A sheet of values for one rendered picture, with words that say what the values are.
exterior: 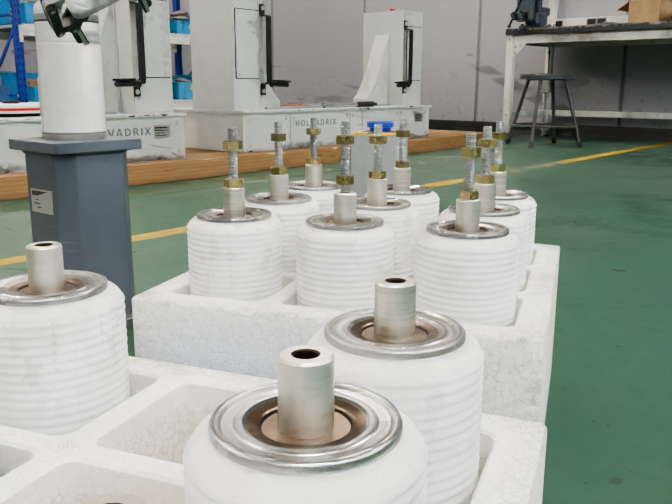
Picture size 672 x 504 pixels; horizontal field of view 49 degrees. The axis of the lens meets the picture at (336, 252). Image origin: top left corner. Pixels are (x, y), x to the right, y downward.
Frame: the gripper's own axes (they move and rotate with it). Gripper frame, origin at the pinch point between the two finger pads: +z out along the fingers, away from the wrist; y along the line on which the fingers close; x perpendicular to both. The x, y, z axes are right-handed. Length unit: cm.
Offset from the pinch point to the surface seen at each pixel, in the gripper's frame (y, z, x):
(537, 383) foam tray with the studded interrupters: -12, -29, 66
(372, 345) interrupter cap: 1, -53, 58
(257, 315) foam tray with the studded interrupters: 5, -23, 48
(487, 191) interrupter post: -22, -17, 49
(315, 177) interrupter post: -11.3, 0.6, 32.9
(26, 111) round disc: 33, 160, -90
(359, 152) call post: -20.9, 11.6, 29.9
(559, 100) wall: -286, 431, -46
